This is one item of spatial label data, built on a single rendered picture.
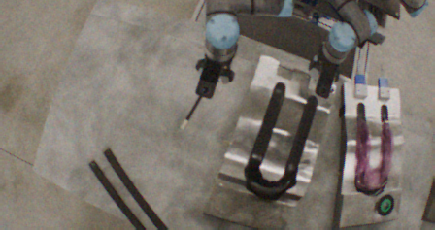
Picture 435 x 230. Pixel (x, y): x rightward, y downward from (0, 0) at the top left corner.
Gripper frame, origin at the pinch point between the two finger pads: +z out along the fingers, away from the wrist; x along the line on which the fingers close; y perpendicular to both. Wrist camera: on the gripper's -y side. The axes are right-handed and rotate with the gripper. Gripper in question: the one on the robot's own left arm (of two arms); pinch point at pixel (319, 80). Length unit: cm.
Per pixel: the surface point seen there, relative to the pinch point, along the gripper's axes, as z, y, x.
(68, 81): 14, -24, 78
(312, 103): 4.7, -6.4, -0.1
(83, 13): 94, 31, 113
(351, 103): 7.5, 0.0, -14.8
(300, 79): 4.2, -0.8, 5.7
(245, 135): 3.5, -22.6, 16.2
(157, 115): 13.8, -23.3, 42.0
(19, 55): 95, -4, 145
